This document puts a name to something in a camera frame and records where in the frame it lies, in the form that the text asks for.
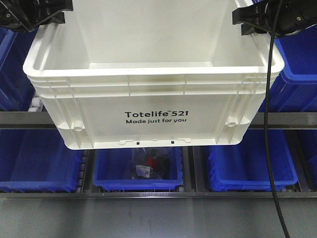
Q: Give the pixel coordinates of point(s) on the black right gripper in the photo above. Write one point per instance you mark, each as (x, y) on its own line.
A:
(294, 17)

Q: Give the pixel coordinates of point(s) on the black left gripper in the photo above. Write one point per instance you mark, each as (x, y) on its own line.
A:
(27, 15)

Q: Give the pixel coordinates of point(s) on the white plastic tote box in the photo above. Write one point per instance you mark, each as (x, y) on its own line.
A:
(149, 73)

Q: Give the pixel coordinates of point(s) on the blue bin upper right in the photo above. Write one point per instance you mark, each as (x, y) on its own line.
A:
(295, 89)

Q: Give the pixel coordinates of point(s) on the blue bin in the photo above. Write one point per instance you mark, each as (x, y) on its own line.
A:
(111, 164)
(37, 160)
(295, 89)
(16, 90)
(243, 166)

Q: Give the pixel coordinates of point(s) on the blue bin upper left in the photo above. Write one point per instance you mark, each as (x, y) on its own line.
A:
(16, 90)

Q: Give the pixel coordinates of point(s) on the white roller track left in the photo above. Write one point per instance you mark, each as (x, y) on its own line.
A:
(36, 104)

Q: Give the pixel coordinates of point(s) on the blue bin lower right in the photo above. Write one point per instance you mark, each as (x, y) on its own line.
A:
(243, 166)

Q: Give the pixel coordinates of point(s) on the blue bin lower left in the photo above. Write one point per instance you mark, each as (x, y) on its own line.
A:
(37, 160)

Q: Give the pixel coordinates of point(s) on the blue bin lower middle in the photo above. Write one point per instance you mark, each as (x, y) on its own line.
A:
(111, 164)

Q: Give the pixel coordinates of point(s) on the clear bag of parts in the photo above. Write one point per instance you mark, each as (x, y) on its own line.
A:
(149, 163)

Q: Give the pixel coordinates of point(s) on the metal upper shelf rail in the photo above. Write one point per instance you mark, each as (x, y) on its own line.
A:
(42, 120)

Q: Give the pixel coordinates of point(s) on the metal shelf rail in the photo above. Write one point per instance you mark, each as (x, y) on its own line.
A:
(42, 120)
(133, 195)

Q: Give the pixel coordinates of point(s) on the metal lower shelf rail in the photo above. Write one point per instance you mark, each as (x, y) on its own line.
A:
(133, 195)

